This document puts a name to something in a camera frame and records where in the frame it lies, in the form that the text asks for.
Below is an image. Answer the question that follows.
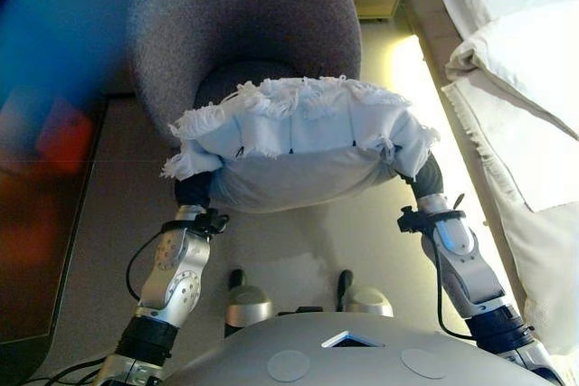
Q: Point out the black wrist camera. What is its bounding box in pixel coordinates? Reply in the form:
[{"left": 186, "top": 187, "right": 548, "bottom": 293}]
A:
[
  {"left": 396, "top": 205, "right": 424, "bottom": 235},
  {"left": 193, "top": 208, "right": 230, "bottom": 234}
]

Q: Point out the grey robot torso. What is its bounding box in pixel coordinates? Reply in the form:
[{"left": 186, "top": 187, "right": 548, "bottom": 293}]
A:
[{"left": 161, "top": 311, "right": 546, "bottom": 386}]

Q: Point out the dark screen panel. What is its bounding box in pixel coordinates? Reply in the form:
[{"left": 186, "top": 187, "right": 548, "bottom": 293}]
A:
[{"left": 0, "top": 0, "right": 110, "bottom": 386}]

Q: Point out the white duvet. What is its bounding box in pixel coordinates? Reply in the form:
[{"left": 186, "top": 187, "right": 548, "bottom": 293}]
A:
[{"left": 443, "top": 10, "right": 579, "bottom": 141}]

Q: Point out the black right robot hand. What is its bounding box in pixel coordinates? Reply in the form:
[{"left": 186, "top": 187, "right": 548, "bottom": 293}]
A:
[{"left": 406, "top": 153, "right": 444, "bottom": 200}]

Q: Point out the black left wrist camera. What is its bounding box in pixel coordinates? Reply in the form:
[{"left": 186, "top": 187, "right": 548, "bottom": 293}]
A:
[{"left": 193, "top": 208, "right": 230, "bottom": 234}]

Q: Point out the beige upholstered bed frame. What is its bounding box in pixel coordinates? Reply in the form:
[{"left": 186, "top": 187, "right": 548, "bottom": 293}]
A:
[{"left": 403, "top": 0, "right": 539, "bottom": 342}]

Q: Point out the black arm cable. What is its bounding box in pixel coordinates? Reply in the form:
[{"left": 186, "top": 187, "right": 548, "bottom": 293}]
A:
[
  {"left": 44, "top": 221, "right": 165, "bottom": 386},
  {"left": 431, "top": 221, "right": 477, "bottom": 341}
]

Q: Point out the grey fabric armchair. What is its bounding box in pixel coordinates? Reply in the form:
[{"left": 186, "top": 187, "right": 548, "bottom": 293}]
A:
[{"left": 128, "top": 0, "right": 364, "bottom": 153}]

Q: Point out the white fringed cushion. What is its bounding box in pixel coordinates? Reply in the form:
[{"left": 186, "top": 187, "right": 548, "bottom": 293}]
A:
[{"left": 159, "top": 76, "right": 441, "bottom": 216}]

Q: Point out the white fringed bedspread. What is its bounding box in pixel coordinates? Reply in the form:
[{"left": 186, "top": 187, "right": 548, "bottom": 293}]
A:
[{"left": 440, "top": 80, "right": 579, "bottom": 356}]

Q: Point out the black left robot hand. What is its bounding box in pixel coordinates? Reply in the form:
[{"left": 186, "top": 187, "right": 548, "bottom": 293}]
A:
[{"left": 174, "top": 172, "right": 214, "bottom": 208}]

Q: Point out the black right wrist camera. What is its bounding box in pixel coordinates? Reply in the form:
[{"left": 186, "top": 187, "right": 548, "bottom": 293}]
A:
[{"left": 396, "top": 205, "right": 424, "bottom": 235}]

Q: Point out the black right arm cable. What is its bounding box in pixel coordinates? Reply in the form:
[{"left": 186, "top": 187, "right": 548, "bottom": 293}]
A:
[{"left": 431, "top": 221, "right": 477, "bottom": 341}]

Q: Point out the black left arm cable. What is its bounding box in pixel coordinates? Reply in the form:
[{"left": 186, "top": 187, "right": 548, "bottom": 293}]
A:
[{"left": 44, "top": 221, "right": 165, "bottom": 386}]

